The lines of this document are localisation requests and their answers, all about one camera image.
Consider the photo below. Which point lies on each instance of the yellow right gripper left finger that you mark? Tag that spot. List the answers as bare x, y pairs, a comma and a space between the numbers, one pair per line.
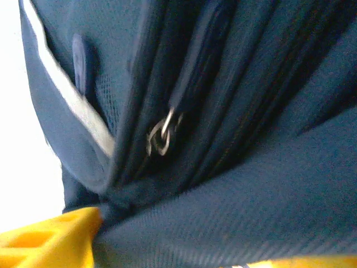
50, 240

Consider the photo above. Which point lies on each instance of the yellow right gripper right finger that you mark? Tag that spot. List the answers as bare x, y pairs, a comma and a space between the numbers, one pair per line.
320, 263

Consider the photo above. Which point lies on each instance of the navy blue backpack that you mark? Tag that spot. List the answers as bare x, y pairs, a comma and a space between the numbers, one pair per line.
223, 111

